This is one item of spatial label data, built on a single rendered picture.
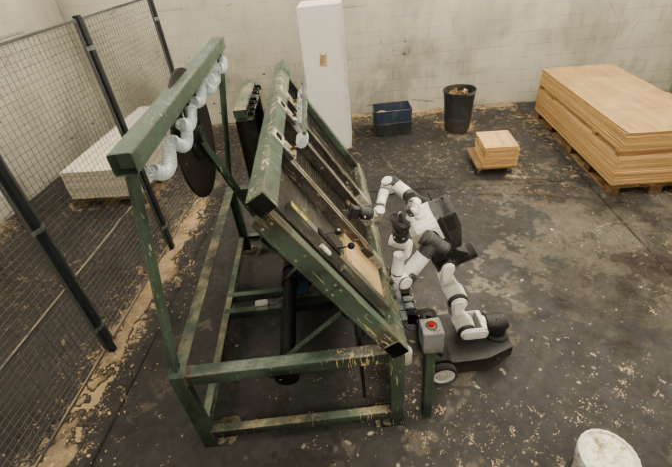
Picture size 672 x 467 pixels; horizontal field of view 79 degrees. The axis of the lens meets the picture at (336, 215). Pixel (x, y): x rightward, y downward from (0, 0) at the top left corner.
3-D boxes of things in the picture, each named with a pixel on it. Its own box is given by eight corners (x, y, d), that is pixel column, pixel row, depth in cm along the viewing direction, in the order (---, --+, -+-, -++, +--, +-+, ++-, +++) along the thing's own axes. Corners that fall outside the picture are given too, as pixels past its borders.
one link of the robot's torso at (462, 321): (471, 318, 321) (459, 277, 295) (480, 339, 304) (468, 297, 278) (451, 324, 323) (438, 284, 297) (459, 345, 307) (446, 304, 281)
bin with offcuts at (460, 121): (476, 133, 645) (481, 93, 608) (443, 135, 649) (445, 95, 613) (469, 121, 687) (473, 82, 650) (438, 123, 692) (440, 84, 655)
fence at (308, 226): (384, 311, 251) (389, 308, 250) (284, 209, 204) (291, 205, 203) (383, 305, 255) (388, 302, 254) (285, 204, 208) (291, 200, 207)
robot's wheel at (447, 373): (451, 379, 307) (459, 362, 296) (453, 385, 303) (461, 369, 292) (425, 379, 305) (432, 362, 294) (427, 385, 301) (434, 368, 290)
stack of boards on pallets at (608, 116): (702, 191, 467) (734, 127, 422) (606, 196, 476) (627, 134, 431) (598, 112, 668) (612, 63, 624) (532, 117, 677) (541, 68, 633)
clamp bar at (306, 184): (376, 272, 279) (406, 255, 272) (258, 145, 221) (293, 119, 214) (374, 263, 287) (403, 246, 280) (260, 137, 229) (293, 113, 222)
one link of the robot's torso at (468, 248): (474, 248, 275) (466, 230, 266) (481, 261, 265) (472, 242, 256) (435, 264, 282) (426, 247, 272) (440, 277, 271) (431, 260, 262)
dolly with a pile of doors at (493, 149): (516, 174, 534) (521, 146, 511) (475, 177, 538) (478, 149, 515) (502, 153, 584) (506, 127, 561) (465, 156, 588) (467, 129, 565)
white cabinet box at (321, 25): (351, 148, 642) (340, 3, 526) (315, 150, 647) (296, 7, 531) (351, 132, 692) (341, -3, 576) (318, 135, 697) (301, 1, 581)
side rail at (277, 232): (382, 349, 232) (399, 340, 229) (249, 226, 178) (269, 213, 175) (381, 340, 237) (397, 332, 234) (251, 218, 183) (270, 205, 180)
